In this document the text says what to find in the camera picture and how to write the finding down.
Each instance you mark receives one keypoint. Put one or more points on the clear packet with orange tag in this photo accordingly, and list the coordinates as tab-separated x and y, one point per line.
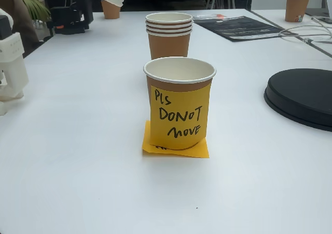
207	16

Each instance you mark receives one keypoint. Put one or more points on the silver open laptop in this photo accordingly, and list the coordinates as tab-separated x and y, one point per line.
317	12

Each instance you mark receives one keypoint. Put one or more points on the black round disc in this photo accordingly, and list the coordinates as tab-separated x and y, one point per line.
301	96

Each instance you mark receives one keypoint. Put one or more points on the green potted plant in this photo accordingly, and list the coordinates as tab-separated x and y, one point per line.
36	5

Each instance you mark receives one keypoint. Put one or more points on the brown paper cup with logo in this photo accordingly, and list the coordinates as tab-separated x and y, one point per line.
297	8

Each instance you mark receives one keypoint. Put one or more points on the yellow handwritten sticky note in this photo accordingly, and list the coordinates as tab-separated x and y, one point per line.
199	152
181	109

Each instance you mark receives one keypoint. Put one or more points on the brown paper cup with note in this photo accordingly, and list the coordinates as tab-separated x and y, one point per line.
179	70

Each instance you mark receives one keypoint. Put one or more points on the black printed brochure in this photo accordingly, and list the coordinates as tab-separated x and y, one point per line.
241	27

